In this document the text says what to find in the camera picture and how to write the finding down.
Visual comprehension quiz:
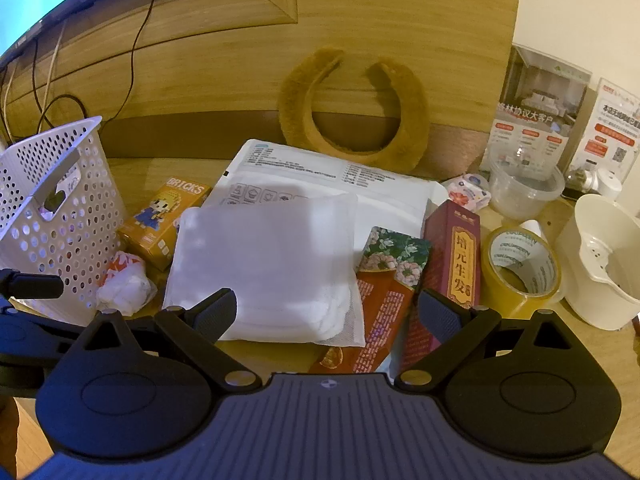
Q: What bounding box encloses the floral orange packet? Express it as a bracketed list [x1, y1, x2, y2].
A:
[307, 226, 432, 376]

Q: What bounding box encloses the white cable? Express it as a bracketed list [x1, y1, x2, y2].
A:
[46, 25, 68, 111]

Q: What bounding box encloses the small pink white packet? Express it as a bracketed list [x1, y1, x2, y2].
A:
[445, 173, 493, 211]

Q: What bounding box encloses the clear packing tape roll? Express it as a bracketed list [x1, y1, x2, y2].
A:
[480, 225, 563, 306]

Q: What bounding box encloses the white orange wrapper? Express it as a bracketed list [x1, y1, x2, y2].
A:
[95, 250, 158, 317]

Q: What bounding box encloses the white folded cloth packet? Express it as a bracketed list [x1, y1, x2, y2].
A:
[162, 192, 368, 348]

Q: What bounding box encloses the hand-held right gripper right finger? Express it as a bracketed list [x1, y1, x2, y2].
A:
[395, 287, 576, 393]

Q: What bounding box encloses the small white jar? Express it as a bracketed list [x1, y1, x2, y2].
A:
[595, 167, 623, 201]

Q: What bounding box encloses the clear plastic container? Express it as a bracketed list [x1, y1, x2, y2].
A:
[487, 152, 566, 221]

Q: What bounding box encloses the white perforated plastic basket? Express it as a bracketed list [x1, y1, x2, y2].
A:
[0, 116, 128, 311]

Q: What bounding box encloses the looped black cable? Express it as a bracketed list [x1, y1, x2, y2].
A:
[30, 92, 90, 136]

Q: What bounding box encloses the white plastic kettle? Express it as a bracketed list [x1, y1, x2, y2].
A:
[554, 194, 640, 331]

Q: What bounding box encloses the white mailer package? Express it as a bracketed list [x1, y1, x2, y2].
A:
[207, 139, 448, 281]

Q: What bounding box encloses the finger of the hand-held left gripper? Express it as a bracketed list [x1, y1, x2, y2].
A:
[0, 269, 65, 302]

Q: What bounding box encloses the orange toy bricks box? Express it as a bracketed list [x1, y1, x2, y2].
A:
[118, 178, 213, 272]

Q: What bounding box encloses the thin black cable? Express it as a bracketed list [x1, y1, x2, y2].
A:
[105, 0, 168, 123]

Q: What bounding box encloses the acrylic sign holder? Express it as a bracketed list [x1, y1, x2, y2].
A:
[480, 44, 593, 176]
[567, 77, 640, 186]

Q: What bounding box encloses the brown plush seat cover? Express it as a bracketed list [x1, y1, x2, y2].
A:
[277, 47, 433, 173]

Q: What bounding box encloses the dark red box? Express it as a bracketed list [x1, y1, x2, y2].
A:
[400, 200, 483, 368]

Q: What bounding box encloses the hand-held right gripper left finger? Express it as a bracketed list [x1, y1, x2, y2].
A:
[80, 287, 263, 393]

